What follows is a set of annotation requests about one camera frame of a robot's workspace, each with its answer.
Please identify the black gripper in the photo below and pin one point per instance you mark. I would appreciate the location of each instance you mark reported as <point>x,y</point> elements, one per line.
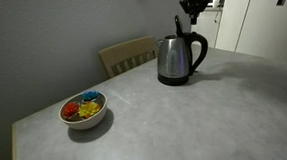
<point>195,1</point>

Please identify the stainless steel electric kettle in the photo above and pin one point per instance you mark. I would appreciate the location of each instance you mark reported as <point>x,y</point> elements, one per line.
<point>173,56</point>

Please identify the black kettle power base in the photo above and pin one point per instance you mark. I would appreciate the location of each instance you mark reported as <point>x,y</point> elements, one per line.
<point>172,80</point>

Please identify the white cabinet door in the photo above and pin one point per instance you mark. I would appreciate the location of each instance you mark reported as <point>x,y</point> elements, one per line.
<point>273,25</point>
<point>234,16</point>

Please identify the wooden slat-back chair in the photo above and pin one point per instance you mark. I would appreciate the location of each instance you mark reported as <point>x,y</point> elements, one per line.
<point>128,51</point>

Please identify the blue toy flower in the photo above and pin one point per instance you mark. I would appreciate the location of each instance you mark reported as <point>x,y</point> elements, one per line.
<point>90,95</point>

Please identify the yellow toy flower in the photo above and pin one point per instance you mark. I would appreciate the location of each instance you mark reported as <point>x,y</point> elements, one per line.
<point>89,109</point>

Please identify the white ceramic bowl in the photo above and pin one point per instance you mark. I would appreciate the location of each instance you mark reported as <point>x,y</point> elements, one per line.
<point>86,122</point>

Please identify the red toy flower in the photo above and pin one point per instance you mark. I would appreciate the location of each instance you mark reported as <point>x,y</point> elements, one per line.
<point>71,109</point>

